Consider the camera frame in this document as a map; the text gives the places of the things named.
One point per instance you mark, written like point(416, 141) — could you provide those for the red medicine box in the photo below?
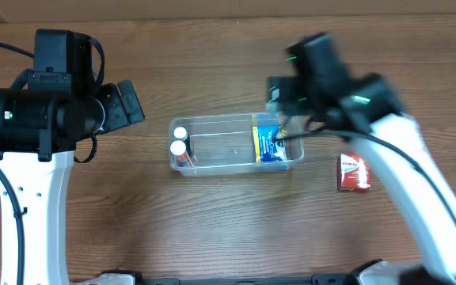
point(353, 173)

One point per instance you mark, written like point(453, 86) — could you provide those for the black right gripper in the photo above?
point(277, 95)

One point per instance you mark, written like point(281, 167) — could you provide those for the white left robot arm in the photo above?
point(51, 107)

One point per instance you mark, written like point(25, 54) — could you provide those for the clear plastic container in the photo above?
point(223, 144)

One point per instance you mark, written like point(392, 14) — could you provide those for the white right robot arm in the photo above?
point(370, 117)

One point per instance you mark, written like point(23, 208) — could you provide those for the black tube white cap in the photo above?
point(180, 133)

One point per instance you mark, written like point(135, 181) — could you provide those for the blue VapoDrops box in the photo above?
point(268, 145)

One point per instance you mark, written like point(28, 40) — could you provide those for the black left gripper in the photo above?
point(121, 106)

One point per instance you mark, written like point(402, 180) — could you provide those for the orange tube white cap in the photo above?
point(181, 153)

